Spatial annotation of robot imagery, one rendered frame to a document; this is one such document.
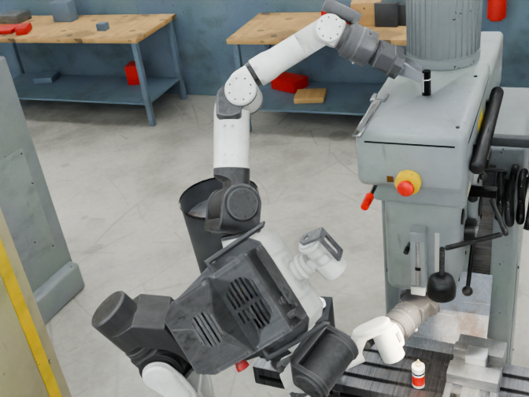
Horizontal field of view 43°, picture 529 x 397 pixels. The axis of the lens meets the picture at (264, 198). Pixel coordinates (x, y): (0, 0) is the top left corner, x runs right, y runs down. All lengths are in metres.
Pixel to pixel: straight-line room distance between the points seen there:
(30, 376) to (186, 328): 1.72
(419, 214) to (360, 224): 2.86
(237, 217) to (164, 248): 3.19
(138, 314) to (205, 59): 5.45
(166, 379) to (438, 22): 1.15
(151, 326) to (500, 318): 1.38
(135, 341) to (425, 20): 1.11
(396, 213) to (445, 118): 0.34
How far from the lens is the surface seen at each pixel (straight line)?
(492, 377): 2.20
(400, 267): 1.96
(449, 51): 1.90
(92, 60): 7.78
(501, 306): 2.58
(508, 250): 2.43
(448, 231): 1.85
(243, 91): 1.63
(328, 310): 2.29
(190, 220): 3.86
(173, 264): 4.57
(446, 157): 1.59
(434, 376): 2.35
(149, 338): 1.71
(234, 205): 1.57
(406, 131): 1.59
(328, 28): 1.66
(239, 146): 1.64
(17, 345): 3.15
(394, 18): 5.66
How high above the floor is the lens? 2.58
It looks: 30 degrees down
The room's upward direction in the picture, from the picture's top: 8 degrees counter-clockwise
